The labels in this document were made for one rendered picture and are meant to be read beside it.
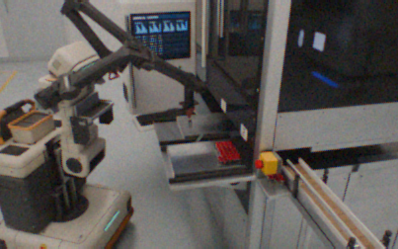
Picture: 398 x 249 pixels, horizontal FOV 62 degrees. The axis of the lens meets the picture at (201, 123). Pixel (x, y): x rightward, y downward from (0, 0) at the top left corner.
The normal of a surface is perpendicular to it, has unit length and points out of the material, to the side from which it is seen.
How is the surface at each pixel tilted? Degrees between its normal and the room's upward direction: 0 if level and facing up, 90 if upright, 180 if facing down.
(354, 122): 90
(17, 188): 90
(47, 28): 90
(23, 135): 92
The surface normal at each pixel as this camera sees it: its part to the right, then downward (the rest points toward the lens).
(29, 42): 0.24, 0.44
